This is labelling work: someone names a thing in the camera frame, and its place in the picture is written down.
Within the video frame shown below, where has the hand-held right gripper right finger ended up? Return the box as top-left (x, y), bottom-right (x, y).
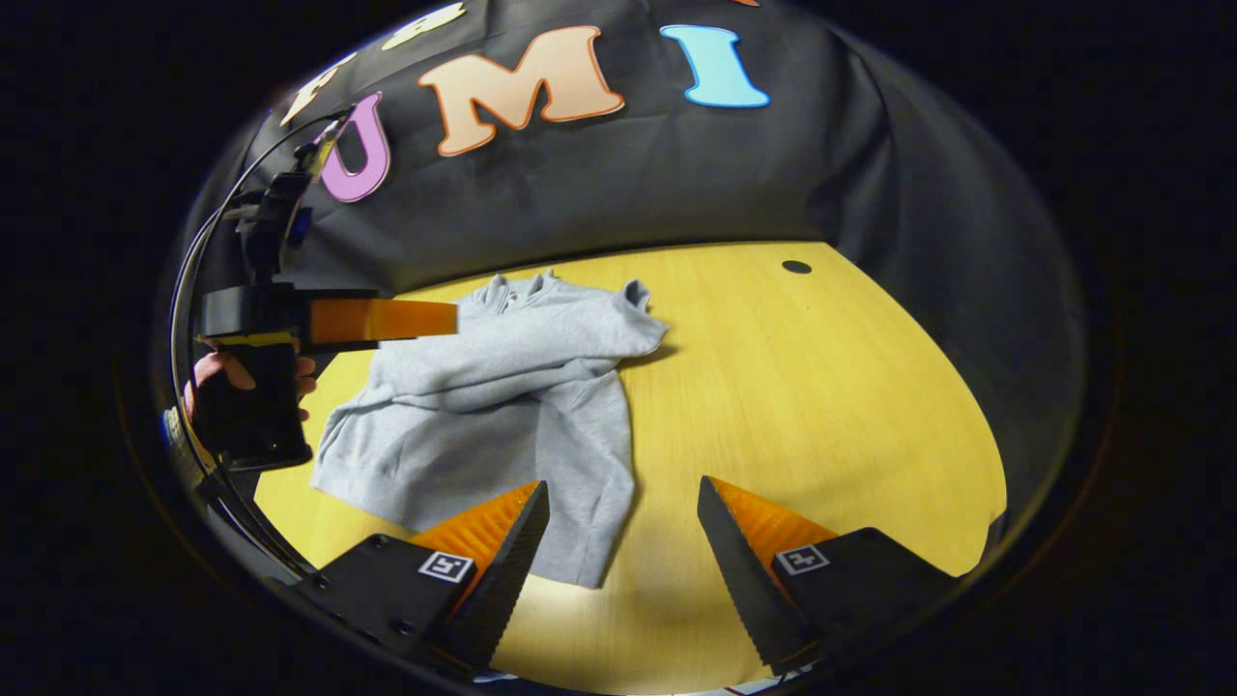
top-left (697, 476), bottom-right (960, 677)

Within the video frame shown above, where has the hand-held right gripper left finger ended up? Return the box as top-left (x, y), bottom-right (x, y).
top-left (290, 480), bottom-right (551, 673)

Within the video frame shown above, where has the grey zip-neck sweatshirt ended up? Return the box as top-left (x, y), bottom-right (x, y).
top-left (311, 269), bottom-right (670, 591)

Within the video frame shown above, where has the black backdrop cloth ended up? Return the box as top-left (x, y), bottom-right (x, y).
top-left (164, 0), bottom-right (1088, 542)

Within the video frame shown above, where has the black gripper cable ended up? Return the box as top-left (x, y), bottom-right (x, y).
top-left (169, 111), bottom-right (349, 581)

